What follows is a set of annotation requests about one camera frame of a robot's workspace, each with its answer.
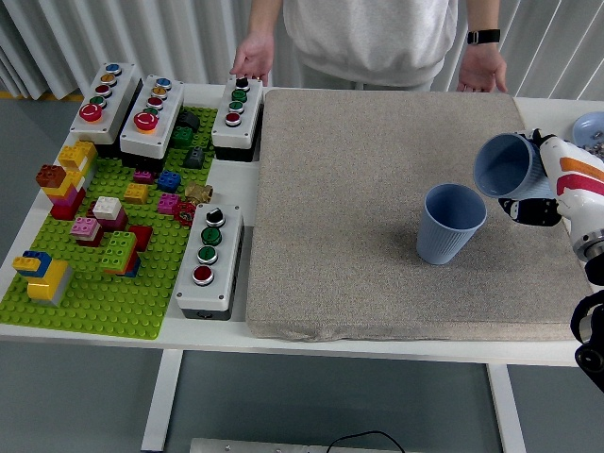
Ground five-button control box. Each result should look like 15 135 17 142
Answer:
69 61 143 147
119 74 186 169

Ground person's left hand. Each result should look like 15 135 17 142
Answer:
456 42 510 94

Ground yellow white grey brick stack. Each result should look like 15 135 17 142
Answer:
57 140 99 190

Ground grey-brown fabric mat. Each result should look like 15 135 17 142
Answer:
244 88 603 342

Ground green studded baseplate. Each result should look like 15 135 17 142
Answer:
0 107 219 341

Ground pink brick on red stack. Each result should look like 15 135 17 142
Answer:
70 216 104 247

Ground white brick on maroon stack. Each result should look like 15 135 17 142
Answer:
92 196 128 232

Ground four-control selector switch box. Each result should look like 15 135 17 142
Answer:
175 202 245 322
210 76 264 162

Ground brass valve red handwheel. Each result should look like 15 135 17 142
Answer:
172 181 214 226

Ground yellow toy brick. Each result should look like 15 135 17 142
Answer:
124 182 150 205

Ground pile of metal nuts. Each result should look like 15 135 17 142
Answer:
584 131 604 159

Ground white table leg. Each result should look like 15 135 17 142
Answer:
140 348 184 452
486 362 528 453

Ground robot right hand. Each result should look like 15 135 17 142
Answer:
497 127 604 246

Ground person's right hand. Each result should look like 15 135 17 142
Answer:
229 31 276 88

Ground blue plate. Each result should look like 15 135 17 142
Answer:
573 110 604 161

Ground blue toy brick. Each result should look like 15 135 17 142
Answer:
157 170 181 193

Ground white vertical blinds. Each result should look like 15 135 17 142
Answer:
0 0 604 101

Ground green orange blue brick stack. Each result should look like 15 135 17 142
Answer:
99 230 142 277

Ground black cable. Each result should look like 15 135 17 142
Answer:
327 429 406 453

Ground blue ribbed cup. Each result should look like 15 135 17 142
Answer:
415 182 488 266
473 133 556 202

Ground brown yellow pink red brick tower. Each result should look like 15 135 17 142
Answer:
35 163 87 222

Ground yellow blue brick duck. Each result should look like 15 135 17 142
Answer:
11 250 73 308

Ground red sloped toy brick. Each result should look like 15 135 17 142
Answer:
127 225 153 251

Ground person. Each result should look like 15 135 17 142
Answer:
229 0 510 94

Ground black wristwatch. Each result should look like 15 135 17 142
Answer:
466 28 502 46

